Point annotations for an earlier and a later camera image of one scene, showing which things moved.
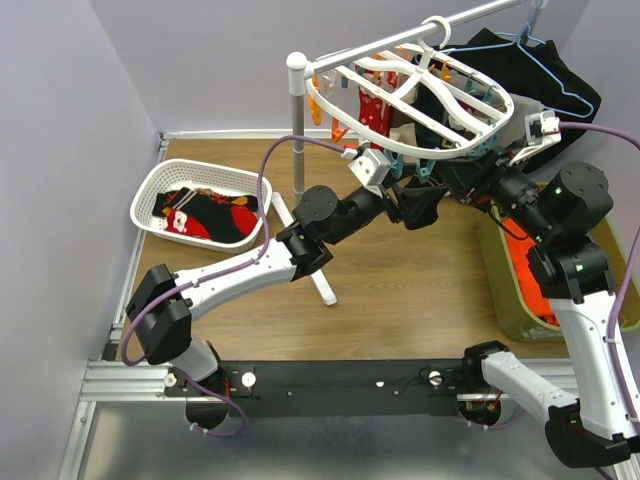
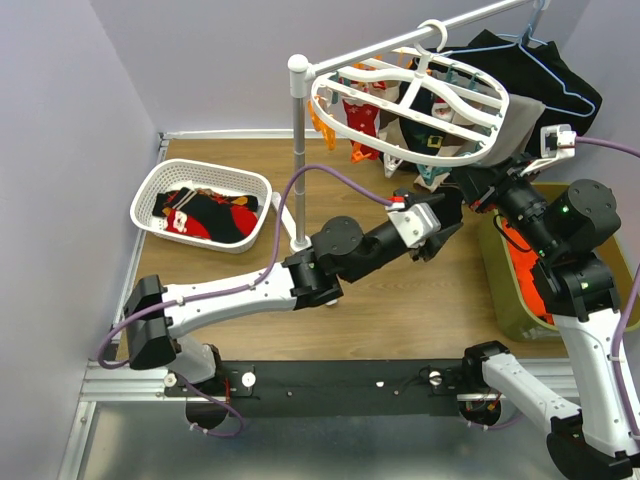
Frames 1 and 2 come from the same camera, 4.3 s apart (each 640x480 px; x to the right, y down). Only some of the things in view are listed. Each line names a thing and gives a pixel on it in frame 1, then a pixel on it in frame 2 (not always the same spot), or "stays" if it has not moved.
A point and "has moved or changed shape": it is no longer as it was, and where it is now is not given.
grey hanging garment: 514,130 stays
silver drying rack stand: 299,65 -> 302,66
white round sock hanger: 413,99 stays
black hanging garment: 537,72 stays
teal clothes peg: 424,172 has moved or changed shape
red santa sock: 373,113 -> 363,117
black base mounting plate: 405,388 stays
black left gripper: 388,206 -> 432,245
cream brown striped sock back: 402,127 -> 390,128
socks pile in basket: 207,214 stays
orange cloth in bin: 535,300 stays
